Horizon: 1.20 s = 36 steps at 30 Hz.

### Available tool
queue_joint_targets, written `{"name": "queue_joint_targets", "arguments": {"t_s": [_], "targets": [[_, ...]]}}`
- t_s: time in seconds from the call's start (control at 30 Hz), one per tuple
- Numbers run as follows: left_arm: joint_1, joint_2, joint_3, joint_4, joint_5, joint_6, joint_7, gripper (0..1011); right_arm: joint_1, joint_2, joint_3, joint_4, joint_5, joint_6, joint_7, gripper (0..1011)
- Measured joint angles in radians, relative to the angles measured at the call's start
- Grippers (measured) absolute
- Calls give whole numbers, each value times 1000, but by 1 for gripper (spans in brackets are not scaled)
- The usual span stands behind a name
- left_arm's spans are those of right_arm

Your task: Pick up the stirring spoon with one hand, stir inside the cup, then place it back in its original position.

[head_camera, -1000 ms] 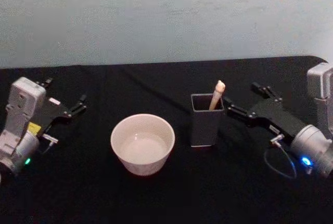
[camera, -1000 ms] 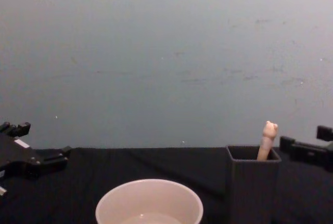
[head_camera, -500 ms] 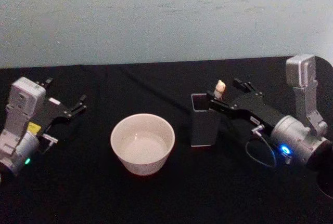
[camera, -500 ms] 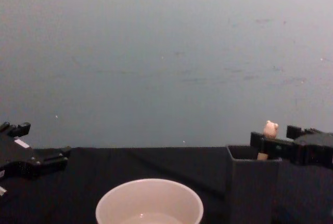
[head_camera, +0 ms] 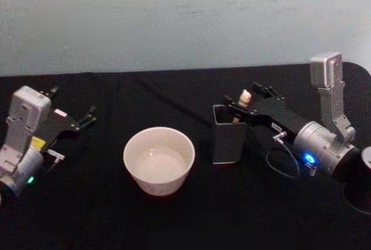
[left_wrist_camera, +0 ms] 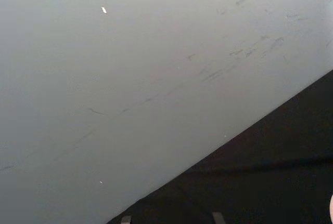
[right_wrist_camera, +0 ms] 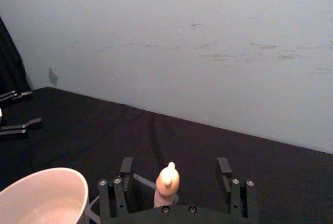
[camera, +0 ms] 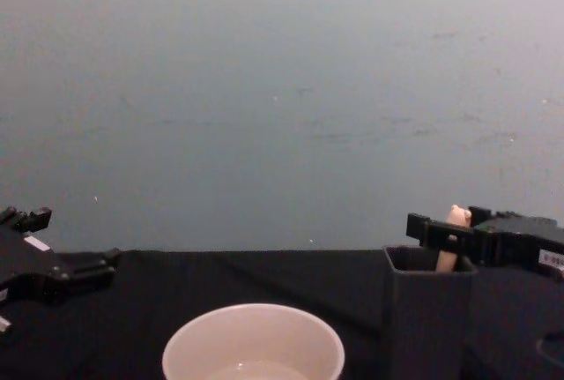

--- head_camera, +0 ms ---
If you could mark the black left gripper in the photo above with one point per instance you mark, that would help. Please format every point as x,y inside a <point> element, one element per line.
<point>56,126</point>

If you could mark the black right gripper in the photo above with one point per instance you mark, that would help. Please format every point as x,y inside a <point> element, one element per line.
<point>278,116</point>

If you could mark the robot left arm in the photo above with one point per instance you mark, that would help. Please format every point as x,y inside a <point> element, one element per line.
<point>24,116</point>

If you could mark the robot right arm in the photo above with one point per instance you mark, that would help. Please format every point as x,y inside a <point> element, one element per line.
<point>317,142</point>

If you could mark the black square holder cup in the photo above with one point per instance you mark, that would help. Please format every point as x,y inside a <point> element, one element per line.
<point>227,145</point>

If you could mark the white ceramic bowl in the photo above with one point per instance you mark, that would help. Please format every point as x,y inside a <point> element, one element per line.
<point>159,161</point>

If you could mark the black table cloth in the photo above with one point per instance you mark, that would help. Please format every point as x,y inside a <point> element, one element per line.
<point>95,221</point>

